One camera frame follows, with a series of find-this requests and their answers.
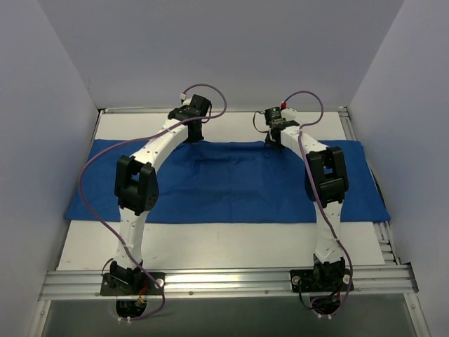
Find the blue surgical drape cloth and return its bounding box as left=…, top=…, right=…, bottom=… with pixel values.
left=62, top=138, right=392, bottom=225

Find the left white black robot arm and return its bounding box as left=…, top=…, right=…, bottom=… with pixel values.
left=110, top=95, right=212, bottom=294

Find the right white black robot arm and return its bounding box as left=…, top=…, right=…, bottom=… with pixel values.
left=265, top=118, right=349, bottom=290

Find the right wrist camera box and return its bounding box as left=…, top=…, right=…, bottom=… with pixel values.
left=264, top=106, right=282, bottom=126

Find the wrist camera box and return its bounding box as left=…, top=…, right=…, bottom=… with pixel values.
left=264, top=106, right=282, bottom=126
left=189, top=94, right=212, bottom=117

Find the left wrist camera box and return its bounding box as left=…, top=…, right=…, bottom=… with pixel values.
left=189, top=94, right=212, bottom=117

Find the back aluminium rail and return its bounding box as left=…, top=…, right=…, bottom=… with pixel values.
left=102, top=107, right=349, bottom=114

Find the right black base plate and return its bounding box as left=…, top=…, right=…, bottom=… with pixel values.
left=289, top=268, right=349, bottom=293

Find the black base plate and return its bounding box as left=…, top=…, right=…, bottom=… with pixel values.
left=289, top=268, right=349, bottom=293
left=100, top=272, right=163, bottom=296

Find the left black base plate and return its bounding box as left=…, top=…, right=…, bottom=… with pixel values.
left=100, top=272, right=163, bottom=296

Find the front aluminium rail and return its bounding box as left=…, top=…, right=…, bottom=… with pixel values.
left=39, top=264, right=418, bottom=300

